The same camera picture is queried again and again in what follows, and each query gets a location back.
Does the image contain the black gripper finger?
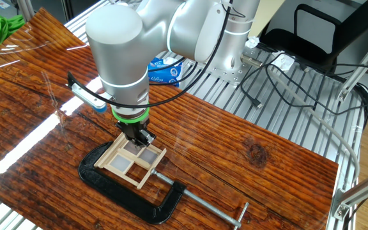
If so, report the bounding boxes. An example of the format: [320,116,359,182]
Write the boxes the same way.
[134,128,157,148]
[116,123,131,141]

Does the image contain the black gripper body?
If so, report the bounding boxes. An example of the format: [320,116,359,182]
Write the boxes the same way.
[121,120,146,140]

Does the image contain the wooden frosted window sash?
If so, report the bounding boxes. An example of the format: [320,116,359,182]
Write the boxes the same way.
[122,140,146,157]
[106,151,137,176]
[137,147,160,167]

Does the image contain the black metal C-clamp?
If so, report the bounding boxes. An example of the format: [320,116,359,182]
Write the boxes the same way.
[77,141,250,230]

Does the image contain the blue tissue pack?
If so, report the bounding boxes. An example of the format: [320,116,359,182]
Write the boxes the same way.
[148,57,183,88]

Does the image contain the wood-grain table mat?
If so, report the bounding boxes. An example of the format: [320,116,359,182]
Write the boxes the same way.
[0,8,340,230]

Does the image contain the crumpled white paper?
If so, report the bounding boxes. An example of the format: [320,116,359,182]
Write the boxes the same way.
[272,50,296,72]
[244,35,261,49]

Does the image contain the aluminium posts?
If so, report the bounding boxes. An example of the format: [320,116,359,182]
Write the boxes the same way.
[16,0,35,22]

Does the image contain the black office chair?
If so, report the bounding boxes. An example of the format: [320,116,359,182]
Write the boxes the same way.
[259,0,368,70]

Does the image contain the green flange ring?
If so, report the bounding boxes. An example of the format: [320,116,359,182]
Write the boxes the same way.
[111,107,151,125]

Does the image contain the miniature wooden window frame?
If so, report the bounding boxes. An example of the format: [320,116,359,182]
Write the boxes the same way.
[93,132,167,190]

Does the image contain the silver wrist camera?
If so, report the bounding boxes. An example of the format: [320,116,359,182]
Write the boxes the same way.
[70,83,113,113]

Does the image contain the black camera cable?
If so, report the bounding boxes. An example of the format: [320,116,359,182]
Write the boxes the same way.
[66,0,234,109]

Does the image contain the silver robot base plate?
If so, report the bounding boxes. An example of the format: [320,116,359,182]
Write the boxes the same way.
[187,41,268,87]

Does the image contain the black usb cable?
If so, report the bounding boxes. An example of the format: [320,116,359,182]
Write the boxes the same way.
[240,62,287,109]

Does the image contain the grey hose cable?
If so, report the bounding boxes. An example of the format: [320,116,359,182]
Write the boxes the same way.
[240,53,361,186]

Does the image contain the aluminium frame strut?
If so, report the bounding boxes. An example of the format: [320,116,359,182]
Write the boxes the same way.
[336,27,368,103]
[330,165,368,223]

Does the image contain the black looped cable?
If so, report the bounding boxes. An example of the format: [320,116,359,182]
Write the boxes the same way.
[264,62,368,128]

